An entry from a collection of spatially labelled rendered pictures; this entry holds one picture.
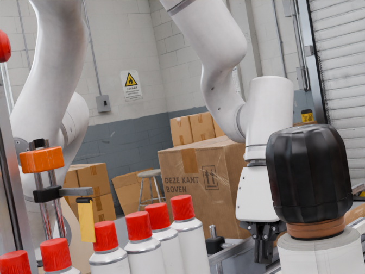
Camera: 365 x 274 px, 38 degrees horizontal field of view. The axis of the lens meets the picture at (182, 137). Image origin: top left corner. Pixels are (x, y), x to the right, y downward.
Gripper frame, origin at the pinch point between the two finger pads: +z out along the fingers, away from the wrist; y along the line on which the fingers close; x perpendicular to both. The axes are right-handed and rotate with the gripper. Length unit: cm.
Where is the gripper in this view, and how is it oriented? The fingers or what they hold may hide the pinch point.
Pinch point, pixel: (263, 251)
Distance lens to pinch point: 98.3
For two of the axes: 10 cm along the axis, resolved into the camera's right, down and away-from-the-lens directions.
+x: 7.0, 1.9, 6.9
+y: 7.1, -0.8, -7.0
